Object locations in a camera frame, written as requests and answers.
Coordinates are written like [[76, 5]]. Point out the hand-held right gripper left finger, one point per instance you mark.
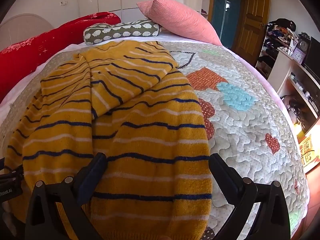
[[90, 180]]

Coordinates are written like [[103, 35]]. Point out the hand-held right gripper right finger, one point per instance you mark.
[[223, 177]]

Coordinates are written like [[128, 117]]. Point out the yellow striped knit sweater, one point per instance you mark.
[[150, 135]]

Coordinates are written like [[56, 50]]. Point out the patchwork quilted blanket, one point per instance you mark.
[[250, 130]]

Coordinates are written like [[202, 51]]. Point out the white desk shelf unit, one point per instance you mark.
[[282, 67]]

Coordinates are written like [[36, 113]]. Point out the red pillow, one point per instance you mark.
[[25, 52]]

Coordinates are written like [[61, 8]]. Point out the purple square clock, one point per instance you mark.
[[298, 55]]

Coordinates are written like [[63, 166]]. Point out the cluttered storage shelf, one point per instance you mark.
[[275, 42]]

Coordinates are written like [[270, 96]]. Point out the black television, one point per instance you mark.
[[313, 60]]

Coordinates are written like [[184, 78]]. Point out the olive hedgehog print pillow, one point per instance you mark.
[[120, 31]]

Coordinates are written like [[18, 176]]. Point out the ornate black table clock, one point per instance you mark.
[[303, 43]]

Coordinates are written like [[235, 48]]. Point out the white rounded headboard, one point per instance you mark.
[[22, 25]]

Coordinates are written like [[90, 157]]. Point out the wooden panel door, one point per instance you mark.
[[252, 17]]

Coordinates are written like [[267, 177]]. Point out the pink ribbed pillow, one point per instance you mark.
[[180, 17]]

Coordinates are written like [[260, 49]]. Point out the teal glass door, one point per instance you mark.
[[225, 10]]

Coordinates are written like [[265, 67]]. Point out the white wall socket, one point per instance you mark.
[[63, 3]]

